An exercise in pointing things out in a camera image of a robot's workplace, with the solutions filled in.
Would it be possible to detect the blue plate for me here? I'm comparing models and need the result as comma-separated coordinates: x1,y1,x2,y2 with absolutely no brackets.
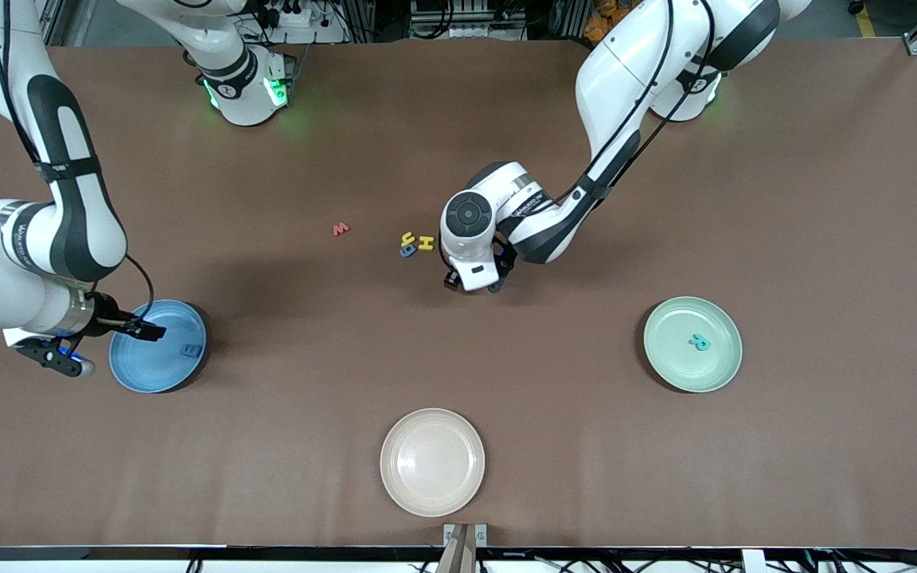
109,299,208,394

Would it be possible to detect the grey equipment rack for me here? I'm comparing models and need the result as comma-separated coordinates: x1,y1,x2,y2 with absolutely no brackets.
409,0,527,41

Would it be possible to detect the tan wooden post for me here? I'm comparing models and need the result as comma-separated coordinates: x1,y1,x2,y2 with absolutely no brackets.
436,527,478,573

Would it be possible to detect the table front edge rail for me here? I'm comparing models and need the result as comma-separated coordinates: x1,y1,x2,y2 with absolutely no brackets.
0,544,917,573

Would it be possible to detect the beige plate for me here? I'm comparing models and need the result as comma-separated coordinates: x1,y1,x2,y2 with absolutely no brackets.
380,408,486,517

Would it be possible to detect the orange packets pile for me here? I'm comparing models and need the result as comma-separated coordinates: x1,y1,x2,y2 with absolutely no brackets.
583,0,636,42

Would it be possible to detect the white power strip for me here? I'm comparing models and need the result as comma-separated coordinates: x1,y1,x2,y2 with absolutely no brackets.
256,0,348,45

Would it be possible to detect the metal table edge bracket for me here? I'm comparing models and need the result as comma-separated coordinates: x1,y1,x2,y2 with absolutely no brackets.
443,523,488,548

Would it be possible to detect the light green plate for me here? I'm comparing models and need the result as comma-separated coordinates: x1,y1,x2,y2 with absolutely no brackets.
643,296,743,393

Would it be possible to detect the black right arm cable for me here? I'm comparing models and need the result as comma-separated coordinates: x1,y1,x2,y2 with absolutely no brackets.
0,0,155,323

